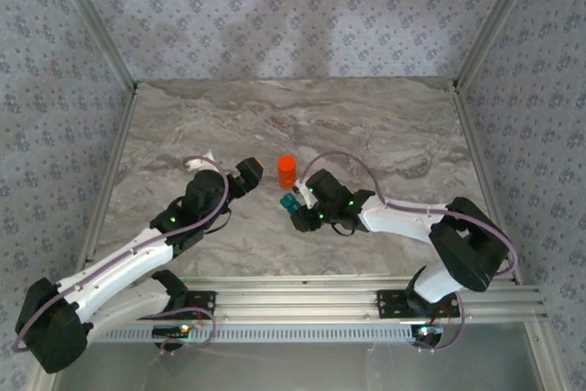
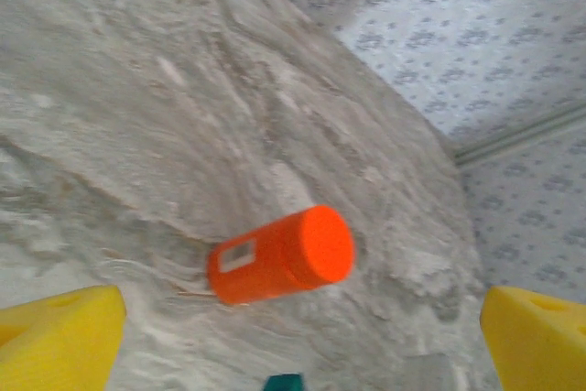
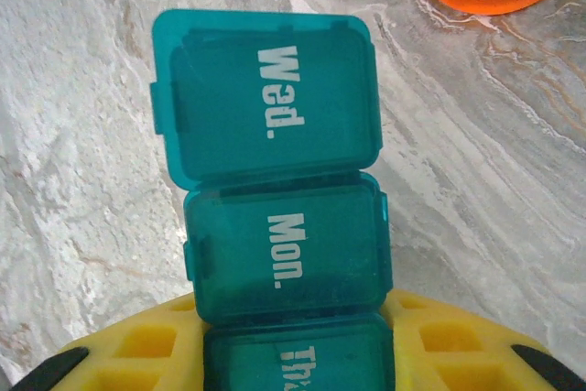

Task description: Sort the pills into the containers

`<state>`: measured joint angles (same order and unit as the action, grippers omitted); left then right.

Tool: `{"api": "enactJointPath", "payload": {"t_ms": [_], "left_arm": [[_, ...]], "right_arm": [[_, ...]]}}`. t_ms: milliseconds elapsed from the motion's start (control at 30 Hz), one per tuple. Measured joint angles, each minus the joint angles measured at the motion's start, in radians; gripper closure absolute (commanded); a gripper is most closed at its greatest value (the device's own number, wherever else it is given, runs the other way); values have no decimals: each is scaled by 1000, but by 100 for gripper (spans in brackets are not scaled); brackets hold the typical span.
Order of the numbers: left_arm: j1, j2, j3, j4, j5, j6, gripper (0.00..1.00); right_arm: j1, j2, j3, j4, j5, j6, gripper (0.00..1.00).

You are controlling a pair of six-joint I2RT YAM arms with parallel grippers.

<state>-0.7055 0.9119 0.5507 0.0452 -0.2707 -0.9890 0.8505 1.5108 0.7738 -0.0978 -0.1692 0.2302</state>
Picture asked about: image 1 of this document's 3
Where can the teal pill organizer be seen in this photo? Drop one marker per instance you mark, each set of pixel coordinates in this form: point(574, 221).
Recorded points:
point(289, 204)

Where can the orange pill bottle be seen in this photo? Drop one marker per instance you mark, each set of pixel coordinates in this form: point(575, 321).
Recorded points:
point(287, 173)

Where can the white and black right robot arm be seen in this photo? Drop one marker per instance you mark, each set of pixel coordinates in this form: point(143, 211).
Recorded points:
point(398, 221)

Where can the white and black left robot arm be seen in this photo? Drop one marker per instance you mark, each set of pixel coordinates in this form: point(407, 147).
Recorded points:
point(114, 267)

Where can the grey metal sheet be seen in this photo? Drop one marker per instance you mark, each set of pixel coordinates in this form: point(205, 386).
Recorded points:
point(297, 368)

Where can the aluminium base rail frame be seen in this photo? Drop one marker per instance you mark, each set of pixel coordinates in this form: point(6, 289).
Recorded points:
point(297, 301)

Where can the aluminium table side rail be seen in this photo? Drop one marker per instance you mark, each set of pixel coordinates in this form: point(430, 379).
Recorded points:
point(485, 180)
point(107, 180)

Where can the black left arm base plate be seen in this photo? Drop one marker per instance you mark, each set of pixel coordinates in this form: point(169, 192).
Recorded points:
point(203, 304)

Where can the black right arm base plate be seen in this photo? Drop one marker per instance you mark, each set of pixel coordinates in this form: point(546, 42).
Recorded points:
point(389, 304)

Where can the aluminium corner post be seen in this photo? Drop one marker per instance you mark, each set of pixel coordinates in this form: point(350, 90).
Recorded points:
point(499, 20)
point(91, 20)

